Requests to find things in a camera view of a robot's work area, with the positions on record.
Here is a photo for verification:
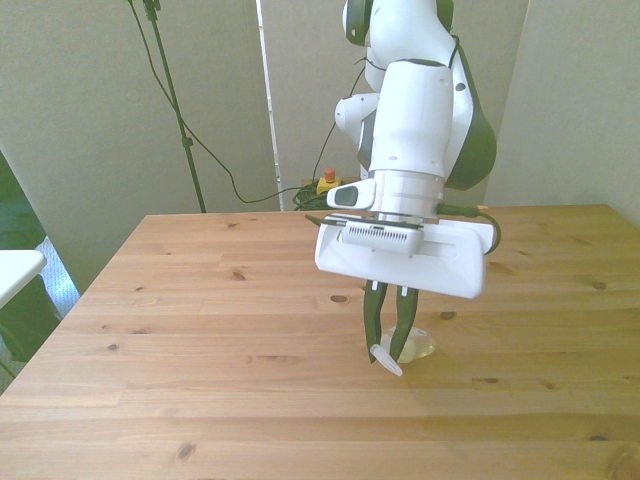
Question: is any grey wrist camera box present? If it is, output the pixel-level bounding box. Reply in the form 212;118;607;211
338;221;427;260

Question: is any thin black stand cable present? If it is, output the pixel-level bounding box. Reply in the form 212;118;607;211
121;0;303;205

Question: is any white vertical wall strip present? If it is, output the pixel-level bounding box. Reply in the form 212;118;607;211
254;0;287;212

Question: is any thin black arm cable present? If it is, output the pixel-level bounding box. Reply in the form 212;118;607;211
312;55;371;182

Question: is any yellow emergency stop box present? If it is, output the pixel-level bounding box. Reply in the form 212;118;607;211
316;168;343;197

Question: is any coiled black cable bundle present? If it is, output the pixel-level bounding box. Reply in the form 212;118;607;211
291;183;332;212

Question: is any black camera stand pole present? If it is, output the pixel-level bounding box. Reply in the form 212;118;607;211
141;0;208;214

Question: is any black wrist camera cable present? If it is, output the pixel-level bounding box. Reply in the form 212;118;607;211
436;201;502;257

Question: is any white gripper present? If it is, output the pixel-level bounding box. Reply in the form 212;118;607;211
314;211;495;367

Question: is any white side table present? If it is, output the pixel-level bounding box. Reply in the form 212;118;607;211
0;249;48;310

